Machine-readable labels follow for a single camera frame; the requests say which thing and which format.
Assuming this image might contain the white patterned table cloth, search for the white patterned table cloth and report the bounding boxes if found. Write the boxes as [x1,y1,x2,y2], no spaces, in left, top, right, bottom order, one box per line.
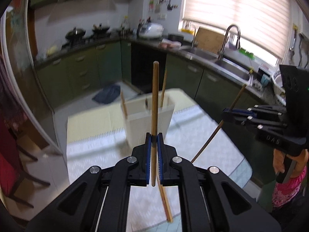
[66,105,246,232]

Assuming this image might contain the dark red wooden chair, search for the dark red wooden chair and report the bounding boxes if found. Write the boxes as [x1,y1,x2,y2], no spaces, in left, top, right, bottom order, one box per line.
[1,117,50,208]

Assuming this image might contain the wooden cutting board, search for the wooden cutting board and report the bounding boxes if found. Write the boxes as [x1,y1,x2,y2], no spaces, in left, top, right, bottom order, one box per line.
[194,27,225,54]

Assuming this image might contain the person right hand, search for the person right hand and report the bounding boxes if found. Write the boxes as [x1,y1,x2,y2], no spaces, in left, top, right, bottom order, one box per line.
[273,148,309,177]

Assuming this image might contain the pink folded towel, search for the pink folded towel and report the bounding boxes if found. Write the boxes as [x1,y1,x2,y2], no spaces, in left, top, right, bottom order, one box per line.
[159,38,182,49]

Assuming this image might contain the small steel faucet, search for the small steel faucet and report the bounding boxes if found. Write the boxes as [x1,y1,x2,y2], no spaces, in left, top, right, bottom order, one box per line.
[184,21,196,48]

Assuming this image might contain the white rice cooker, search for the white rice cooker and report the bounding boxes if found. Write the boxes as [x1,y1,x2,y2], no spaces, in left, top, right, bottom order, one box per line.
[139,23,164,39]

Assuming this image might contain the blue cloth on floor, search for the blue cloth on floor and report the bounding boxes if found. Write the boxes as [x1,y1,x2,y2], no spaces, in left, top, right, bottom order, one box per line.
[92,84,121,104]

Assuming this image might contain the steel double sink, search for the steel double sink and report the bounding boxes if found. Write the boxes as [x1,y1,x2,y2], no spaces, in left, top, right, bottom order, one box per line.
[180,46,254,82]

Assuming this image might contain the white window blind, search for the white window blind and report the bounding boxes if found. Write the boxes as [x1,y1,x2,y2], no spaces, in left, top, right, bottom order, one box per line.
[183,0,291,59]

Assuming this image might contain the black pan with lid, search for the black pan with lid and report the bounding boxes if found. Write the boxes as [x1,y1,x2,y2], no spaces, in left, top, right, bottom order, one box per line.
[92,24,110,35]

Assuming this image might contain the white plastic utensil holder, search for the white plastic utensil holder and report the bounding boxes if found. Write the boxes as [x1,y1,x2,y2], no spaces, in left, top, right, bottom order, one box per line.
[121,94,175,148]

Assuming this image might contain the black wok with lid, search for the black wok with lid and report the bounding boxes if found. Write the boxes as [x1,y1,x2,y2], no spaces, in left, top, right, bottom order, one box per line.
[65,27,86,41]

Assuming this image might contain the steel kitchen faucet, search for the steel kitchen faucet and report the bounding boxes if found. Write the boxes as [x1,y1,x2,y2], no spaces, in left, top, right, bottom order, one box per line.
[218,24,241,60]

